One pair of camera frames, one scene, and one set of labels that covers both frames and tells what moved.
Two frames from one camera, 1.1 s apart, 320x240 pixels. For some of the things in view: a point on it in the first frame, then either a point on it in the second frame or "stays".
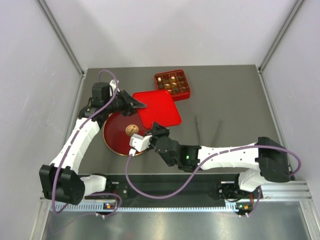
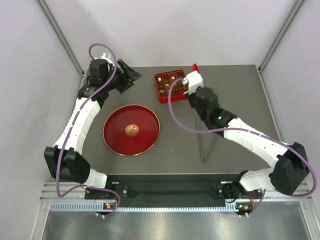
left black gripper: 130,104 to 131,75
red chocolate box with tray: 175,82 stays
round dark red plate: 117,130 stays
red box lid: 160,108 to 195,67
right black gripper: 158,130 to 190,97
